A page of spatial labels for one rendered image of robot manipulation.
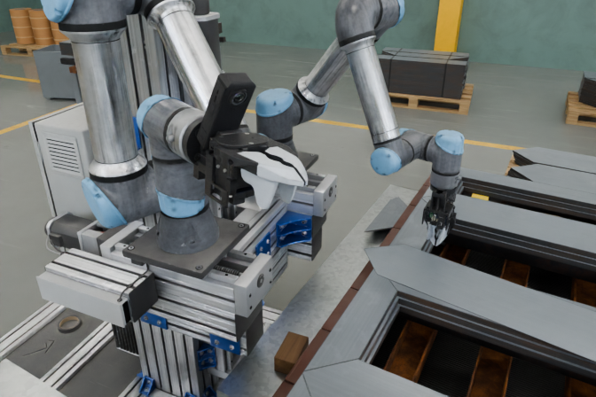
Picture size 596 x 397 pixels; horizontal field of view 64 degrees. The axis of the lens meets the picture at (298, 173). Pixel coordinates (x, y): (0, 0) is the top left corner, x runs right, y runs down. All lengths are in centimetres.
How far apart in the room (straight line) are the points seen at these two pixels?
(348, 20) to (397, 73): 439
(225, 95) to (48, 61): 583
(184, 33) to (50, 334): 170
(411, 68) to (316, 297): 428
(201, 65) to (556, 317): 102
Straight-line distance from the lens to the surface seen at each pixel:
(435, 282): 137
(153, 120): 75
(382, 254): 144
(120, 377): 208
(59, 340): 232
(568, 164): 232
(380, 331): 122
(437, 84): 559
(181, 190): 78
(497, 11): 816
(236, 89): 60
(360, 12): 126
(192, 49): 91
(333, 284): 162
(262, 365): 137
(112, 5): 94
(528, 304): 138
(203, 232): 115
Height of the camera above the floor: 169
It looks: 26 degrees down
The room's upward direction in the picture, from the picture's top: straight up
